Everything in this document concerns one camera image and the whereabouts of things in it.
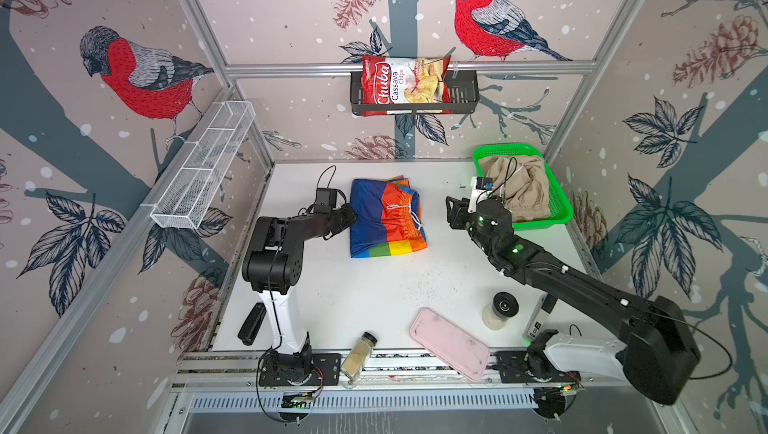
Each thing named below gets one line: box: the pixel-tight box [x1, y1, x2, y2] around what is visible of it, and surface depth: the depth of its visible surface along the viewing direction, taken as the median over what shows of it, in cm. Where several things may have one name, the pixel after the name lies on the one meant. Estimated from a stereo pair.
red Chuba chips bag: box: [361, 55, 453, 117], surface depth 90 cm
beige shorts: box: [478, 156, 551, 223], surface depth 103 cm
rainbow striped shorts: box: [350, 176, 428, 258], surface depth 100 cm
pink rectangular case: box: [409, 308, 491, 382], surface depth 78 cm
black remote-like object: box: [237, 302, 267, 346], surface depth 79 cm
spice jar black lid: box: [340, 332, 378, 389], surface depth 74 cm
